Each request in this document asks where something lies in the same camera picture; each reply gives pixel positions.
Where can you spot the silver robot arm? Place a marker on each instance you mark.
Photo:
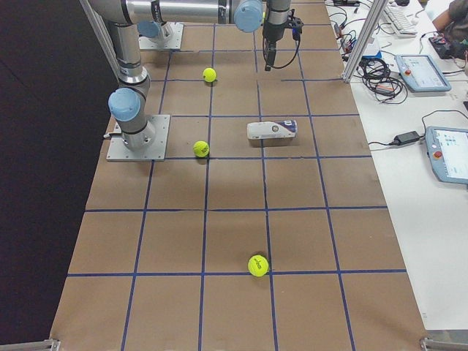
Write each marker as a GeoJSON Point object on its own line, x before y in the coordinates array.
{"type": "Point", "coordinates": [117, 25]}

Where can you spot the tennis ball near base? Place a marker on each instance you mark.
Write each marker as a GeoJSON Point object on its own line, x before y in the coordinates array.
{"type": "Point", "coordinates": [201, 149]}

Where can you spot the tennis ball on tape cross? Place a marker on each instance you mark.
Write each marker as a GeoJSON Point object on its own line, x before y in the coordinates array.
{"type": "Point", "coordinates": [258, 265]}

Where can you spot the small white box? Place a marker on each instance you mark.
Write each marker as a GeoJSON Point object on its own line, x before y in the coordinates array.
{"type": "Point", "coordinates": [372, 49]}

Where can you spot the centre tennis ball between bases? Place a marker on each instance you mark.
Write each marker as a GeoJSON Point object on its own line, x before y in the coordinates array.
{"type": "Point", "coordinates": [209, 75]}

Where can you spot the black power adapter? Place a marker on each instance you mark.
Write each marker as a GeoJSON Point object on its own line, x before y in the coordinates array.
{"type": "Point", "coordinates": [406, 138]}

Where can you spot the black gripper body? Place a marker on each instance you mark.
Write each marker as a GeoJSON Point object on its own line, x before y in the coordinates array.
{"type": "Point", "coordinates": [273, 29]}

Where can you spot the white keyboard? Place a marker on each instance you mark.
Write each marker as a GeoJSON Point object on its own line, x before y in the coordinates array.
{"type": "Point", "coordinates": [401, 25]}

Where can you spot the far teach pendant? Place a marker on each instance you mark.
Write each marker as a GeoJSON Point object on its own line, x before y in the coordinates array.
{"type": "Point", "coordinates": [421, 73]}

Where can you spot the aluminium frame post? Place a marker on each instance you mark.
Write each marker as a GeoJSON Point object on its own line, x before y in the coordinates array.
{"type": "Point", "coordinates": [364, 36]}
{"type": "Point", "coordinates": [99, 26]}

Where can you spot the aluminium frame post rear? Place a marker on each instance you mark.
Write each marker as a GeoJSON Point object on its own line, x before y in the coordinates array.
{"type": "Point", "coordinates": [99, 26]}

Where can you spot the near teach pendant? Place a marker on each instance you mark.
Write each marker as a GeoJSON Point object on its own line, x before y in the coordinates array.
{"type": "Point", "coordinates": [447, 152]}

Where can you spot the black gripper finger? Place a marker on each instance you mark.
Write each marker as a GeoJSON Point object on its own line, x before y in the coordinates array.
{"type": "Point", "coordinates": [269, 54]}

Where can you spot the teach pendant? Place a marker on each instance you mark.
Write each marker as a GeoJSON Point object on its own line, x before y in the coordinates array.
{"type": "Point", "coordinates": [447, 152]}
{"type": "Point", "coordinates": [421, 73]}

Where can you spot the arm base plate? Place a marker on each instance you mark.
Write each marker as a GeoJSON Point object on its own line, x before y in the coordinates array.
{"type": "Point", "coordinates": [148, 145]}
{"type": "Point", "coordinates": [160, 36]}

